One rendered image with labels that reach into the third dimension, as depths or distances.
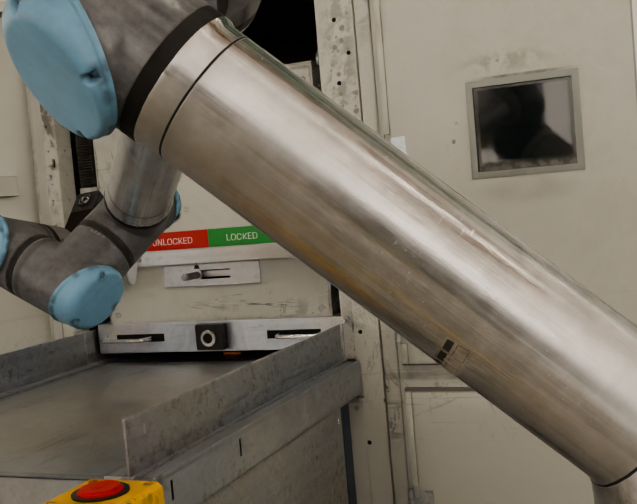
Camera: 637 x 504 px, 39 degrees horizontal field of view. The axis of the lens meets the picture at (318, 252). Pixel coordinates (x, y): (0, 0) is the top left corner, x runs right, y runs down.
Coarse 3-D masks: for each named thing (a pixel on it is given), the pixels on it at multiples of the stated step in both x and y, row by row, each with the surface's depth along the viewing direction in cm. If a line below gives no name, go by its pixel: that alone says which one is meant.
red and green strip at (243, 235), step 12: (216, 228) 175; (228, 228) 174; (240, 228) 173; (252, 228) 172; (156, 240) 181; (168, 240) 180; (180, 240) 178; (192, 240) 177; (204, 240) 176; (216, 240) 175; (228, 240) 174; (240, 240) 174; (252, 240) 173; (264, 240) 172
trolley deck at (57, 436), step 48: (48, 384) 166; (96, 384) 162; (144, 384) 158; (192, 384) 154; (336, 384) 150; (0, 432) 130; (48, 432) 127; (96, 432) 125; (240, 432) 118; (288, 432) 132; (0, 480) 107; (48, 480) 104; (144, 480) 100; (192, 480) 106
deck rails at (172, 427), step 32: (32, 352) 169; (64, 352) 177; (288, 352) 141; (320, 352) 153; (0, 384) 160; (32, 384) 165; (224, 384) 121; (256, 384) 130; (288, 384) 140; (128, 416) 101; (160, 416) 106; (192, 416) 113; (224, 416) 121; (128, 448) 100; (160, 448) 106
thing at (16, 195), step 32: (0, 32) 180; (0, 64) 180; (0, 96) 180; (32, 96) 182; (0, 128) 180; (0, 160) 180; (32, 160) 185; (0, 192) 177; (32, 192) 184; (0, 288) 179; (0, 320) 179; (32, 320) 184; (0, 352) 178
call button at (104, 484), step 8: (104, 480) 80; (112, 480) 80; (80, 488) 78; (88, 488) 78; (96, 488) 78; (104, 488) 78; (112, 488) 77; (120, 488) 78; (80, 496) 77; (88, 496) 77; (96, 496) 77; (104, 496) 77
